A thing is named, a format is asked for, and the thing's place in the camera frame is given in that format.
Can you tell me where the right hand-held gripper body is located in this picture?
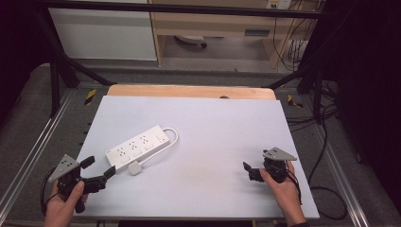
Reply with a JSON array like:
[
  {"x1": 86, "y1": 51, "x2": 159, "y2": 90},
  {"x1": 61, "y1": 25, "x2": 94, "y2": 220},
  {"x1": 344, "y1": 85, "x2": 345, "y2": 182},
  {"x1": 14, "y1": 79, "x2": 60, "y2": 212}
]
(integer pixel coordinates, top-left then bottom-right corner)
[{"x1": 250, "y1": 147, "x2": 298, "y2": 184}]

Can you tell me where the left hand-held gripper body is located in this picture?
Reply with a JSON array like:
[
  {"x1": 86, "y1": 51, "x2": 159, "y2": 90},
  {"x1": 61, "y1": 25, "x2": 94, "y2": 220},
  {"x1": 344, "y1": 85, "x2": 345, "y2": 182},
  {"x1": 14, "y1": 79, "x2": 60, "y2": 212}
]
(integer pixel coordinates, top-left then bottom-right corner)
[{"x1": 47, "y1": 153, "x2": 108, "y2": 214}]

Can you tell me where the white plug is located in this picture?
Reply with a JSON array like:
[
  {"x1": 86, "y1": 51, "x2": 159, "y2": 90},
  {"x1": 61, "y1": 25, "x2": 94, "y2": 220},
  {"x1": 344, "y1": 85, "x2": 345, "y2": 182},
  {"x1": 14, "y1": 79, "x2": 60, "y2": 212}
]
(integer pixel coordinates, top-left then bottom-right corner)
[{"x1": 127, "y1": 160, "x2": 144, "y2": 177}]

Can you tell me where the white power strip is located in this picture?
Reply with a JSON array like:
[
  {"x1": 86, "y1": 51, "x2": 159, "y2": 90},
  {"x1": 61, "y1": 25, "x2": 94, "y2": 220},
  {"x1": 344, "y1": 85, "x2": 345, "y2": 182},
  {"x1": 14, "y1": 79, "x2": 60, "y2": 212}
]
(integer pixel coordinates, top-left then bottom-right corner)
[{"x1": 104, "y1": 124, "x2": 171, "y2": 173}]

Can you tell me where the white power strip cable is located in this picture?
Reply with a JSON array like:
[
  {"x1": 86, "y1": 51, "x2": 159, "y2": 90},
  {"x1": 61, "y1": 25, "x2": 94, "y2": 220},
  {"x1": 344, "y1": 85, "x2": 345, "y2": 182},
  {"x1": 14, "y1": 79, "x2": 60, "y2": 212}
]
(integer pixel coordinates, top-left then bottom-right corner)
[{"x1": 138, "y1": 127, "x2": 180, "y2": 167}]

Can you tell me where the person's right hand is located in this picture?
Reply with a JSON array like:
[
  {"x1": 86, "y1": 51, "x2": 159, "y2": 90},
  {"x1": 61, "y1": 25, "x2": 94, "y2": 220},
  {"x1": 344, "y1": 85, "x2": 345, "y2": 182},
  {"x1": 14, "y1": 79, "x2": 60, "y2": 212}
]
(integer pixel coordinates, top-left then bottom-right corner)
[{"x1": 259, "y1": 160, "x2": 307, "y2": 221}]

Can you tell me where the person's left hand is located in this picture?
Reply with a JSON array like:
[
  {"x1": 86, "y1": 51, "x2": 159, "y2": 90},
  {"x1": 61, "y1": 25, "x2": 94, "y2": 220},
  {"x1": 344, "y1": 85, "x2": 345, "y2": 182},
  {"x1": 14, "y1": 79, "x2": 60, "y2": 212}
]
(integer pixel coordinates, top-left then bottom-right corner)
[{"x1": 43, "y1": 180, "x2": 90, "y2": 227}]

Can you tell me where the white table cover sheet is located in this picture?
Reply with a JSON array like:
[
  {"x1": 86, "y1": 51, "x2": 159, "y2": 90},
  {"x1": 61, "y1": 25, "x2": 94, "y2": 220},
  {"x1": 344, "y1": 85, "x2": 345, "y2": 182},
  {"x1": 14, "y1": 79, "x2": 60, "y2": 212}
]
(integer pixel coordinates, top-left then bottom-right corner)
[{"x1": 73, "y1": 95, "x2": 321, "y2": 221}]

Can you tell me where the wooden table board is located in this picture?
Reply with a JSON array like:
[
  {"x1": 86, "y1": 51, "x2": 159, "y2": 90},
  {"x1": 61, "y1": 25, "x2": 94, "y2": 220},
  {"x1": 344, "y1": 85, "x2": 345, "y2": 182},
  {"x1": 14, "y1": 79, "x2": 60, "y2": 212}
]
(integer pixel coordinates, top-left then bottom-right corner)
[{"x1": 106, "y1": 83, "x2": 278, "y2": 101}]

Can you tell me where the white cabinet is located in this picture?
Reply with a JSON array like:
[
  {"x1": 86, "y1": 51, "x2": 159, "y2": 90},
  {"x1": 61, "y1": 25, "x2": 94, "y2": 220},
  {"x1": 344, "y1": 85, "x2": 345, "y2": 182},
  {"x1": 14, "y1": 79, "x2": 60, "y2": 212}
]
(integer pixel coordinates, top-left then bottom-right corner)
[{"x1": 47, "y1": 7, "x2": 158, "y2": 61}]

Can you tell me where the office chair base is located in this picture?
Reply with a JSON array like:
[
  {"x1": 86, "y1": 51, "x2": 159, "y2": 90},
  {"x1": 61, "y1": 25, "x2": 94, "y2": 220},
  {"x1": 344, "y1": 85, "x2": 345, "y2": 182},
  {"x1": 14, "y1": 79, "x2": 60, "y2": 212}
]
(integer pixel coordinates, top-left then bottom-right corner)
[{"x1": 174, "y1": 34, "x2": 209, "y2": 49}]

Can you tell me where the light wooden desk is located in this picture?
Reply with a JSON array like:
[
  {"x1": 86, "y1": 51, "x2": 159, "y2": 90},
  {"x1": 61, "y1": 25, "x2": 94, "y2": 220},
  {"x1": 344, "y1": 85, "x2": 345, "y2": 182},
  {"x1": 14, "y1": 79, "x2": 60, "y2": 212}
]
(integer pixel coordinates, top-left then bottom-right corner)
[{"x1": 147, "y1": 0, "x2": 320, "y2": 69}]

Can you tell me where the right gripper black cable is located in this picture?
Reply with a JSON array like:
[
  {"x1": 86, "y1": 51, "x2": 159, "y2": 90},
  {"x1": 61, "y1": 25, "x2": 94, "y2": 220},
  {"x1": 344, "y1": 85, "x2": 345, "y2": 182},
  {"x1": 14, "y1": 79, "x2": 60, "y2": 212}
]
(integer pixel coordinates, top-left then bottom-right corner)
[{"x1": 285, "y1": 169, "x2": 304, "y2": 206}]

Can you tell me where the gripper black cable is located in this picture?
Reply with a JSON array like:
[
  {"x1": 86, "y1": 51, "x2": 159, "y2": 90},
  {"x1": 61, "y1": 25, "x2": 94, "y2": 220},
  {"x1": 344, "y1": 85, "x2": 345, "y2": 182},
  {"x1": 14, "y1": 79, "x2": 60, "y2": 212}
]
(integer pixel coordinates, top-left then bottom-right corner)
[
  {"x1": 40, "y1": 167, "x2": 61, "y2": 217},
  {"x1": 285, "y1": 169, "x2": 304, "y2": 206}
]

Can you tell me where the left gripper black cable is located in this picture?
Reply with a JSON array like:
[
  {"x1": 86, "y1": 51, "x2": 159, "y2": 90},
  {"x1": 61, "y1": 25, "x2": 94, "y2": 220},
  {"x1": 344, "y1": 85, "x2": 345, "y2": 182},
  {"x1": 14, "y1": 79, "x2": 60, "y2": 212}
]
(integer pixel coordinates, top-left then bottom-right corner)
[{"x1": 40, "y1": 167, "x2": 61, "y2": 217}]

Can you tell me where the aluminium floor rail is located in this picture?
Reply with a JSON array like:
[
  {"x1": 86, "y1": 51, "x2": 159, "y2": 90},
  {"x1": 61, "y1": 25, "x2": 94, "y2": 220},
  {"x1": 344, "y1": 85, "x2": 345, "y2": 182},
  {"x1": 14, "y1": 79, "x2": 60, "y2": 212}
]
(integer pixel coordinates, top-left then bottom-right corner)
[
  {"x1": 313, "y1": 124, "x2": 372, "y2": 227},
  {"x1": 0, "y1": 89, "x2": 77, "y2": 218}
]

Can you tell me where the black floor cable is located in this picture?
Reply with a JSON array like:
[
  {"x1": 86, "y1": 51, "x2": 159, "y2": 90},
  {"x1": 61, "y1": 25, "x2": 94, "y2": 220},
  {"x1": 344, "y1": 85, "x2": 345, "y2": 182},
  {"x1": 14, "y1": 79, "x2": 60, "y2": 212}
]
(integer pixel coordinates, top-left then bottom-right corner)
[{"x1": 285, "y1": 103, "x2": 349, "y2": 221}]

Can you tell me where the black metal frame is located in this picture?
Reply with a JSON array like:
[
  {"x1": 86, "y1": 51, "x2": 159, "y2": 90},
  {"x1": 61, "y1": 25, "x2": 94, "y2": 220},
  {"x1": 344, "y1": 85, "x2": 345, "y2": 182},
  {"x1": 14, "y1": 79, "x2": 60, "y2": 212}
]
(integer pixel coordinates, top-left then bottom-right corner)
[{"x1": 31, "y1": 0, "x2": 335, "y2": 126}]

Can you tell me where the hanging cable bundle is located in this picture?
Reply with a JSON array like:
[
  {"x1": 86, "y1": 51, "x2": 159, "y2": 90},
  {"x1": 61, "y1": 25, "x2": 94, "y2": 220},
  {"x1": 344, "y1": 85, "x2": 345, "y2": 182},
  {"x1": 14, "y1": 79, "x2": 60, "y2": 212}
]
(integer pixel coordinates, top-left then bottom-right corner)
[{"x1": 271, "y1": 0, "x2": 320, "y2": 73}]

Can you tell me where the wall power outlet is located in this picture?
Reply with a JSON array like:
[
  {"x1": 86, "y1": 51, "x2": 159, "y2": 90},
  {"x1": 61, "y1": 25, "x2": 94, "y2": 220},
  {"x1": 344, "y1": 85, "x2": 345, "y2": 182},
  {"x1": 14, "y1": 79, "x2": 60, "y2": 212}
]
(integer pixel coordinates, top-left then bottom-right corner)
[{"x1": 265, "y1": 0, "x2": 293, "y2": 10}]

